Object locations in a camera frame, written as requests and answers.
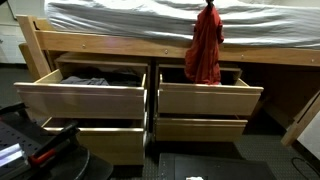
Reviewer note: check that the orange red cloth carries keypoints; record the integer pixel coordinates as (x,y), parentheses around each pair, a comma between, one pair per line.
(203,50)

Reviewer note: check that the light wooden drawer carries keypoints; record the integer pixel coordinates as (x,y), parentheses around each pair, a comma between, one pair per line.
(200,130)
(206,101)
(83,101)
(110,145)

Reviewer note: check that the black cloth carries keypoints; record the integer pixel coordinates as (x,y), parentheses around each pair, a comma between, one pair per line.
(123,78)

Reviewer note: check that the grey cloth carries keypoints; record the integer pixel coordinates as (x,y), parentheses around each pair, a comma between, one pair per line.
(83,81)

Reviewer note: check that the mattress with grey sheet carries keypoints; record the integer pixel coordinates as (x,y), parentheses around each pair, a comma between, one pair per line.
(266,23)

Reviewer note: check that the wooden dresser cabinet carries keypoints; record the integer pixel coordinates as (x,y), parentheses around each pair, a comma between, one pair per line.
(230,68)
(100,59)

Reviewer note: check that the black box case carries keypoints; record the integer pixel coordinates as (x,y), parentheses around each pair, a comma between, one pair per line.
(216,168)

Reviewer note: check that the white paper label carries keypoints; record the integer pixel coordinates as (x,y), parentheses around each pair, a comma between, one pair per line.
(195,178)

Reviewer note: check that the black base platform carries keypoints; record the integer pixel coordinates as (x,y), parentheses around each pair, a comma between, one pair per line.
(76,166)

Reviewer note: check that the orange black bar clamp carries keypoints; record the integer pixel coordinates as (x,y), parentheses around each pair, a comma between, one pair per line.
(41,157)
(13,109)

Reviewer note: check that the aluminium extrusion bar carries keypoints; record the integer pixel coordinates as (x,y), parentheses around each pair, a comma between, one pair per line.
(11,155)

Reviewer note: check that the wooden bed frame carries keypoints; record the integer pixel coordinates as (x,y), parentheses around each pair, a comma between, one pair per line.
(106,43)

